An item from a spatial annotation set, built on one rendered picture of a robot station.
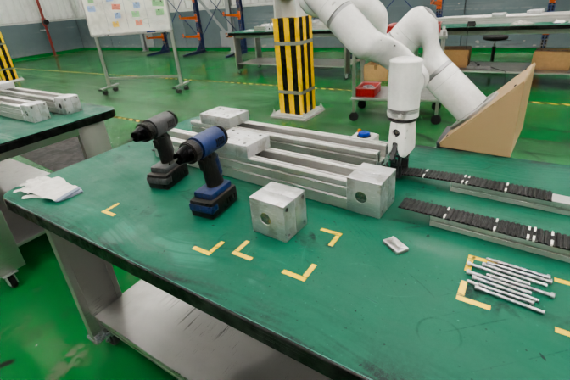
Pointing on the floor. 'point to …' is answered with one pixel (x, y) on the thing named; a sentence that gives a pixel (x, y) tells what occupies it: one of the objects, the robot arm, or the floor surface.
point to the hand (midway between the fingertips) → (399, 167)
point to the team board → (125, 6)
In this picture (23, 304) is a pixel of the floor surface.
